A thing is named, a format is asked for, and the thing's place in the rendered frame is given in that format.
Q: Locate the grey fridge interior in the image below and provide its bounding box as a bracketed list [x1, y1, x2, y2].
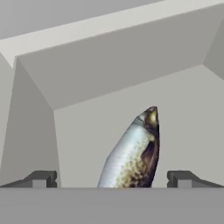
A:
[0, 0, 224, 189]

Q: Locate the silver fish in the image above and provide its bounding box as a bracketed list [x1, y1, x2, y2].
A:
[96, 105, 161, 189]

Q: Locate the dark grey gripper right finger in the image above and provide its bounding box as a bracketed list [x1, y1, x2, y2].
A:
[166, 170, 224, 189]

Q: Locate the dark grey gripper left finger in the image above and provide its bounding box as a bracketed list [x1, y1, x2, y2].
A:
[0, 170, 58, 189]

